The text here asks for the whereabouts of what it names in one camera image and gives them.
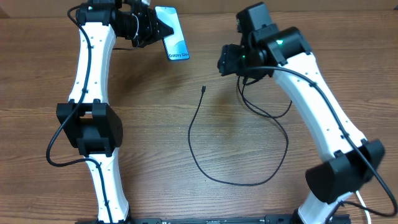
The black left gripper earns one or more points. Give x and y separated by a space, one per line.
153 23

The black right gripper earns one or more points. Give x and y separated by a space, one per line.
230 62

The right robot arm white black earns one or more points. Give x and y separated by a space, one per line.
349 160

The blue-screen Samsung Galaxy smartphone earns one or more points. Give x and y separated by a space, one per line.
175 45

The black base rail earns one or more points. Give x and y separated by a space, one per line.
268 219

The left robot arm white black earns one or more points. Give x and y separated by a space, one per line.
87 119

